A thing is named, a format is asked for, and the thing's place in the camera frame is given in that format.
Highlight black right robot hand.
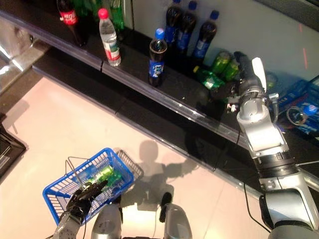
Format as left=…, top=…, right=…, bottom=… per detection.
left=209, top=51, right=269, bottom=108

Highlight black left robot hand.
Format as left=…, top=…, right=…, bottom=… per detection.
left=65, top=179, right=109, bottom=225

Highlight blue plastic shopping basket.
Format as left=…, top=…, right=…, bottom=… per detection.
left=42, top=147, right=135, bottom=226

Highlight green Sprite bottle yellow cap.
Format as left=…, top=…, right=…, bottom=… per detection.
left=109, top=0, right=125, bottom=40
left=107, top=171, right=128, bottom=187
left=193, top=65, right=226, bottom=91
left=89, top=0, right=104, bottom=15
left=73, top=0, right=88, bottom=17

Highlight green bottles inside basket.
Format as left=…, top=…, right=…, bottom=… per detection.
left=98, top=165, right=115, bottom=178

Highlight silver left robot leg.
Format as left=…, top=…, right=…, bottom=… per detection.
left=91, top=203, right=124, bottom=239

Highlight blue Oreo cookie box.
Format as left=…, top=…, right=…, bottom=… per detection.
left=278, top=79, right=315, bottom=108

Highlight black metal shelf board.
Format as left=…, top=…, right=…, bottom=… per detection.
left=0, top=0, right=319, bottom=192
left=32, top=47, right=319, bottom=200

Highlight dark display cabinet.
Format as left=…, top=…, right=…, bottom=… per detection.
left=0, top=114, right=27, bottom=179

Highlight clear water bottle red cap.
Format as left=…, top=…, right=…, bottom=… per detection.
left=97, top=8, right=122, bottom=67

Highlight Coca-Cola bottle red cap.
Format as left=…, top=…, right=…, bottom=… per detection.
left=56, top=0, right=89, bottom=47

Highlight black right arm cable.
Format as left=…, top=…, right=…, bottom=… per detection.
left=243, top=183, right=271, bottom=234

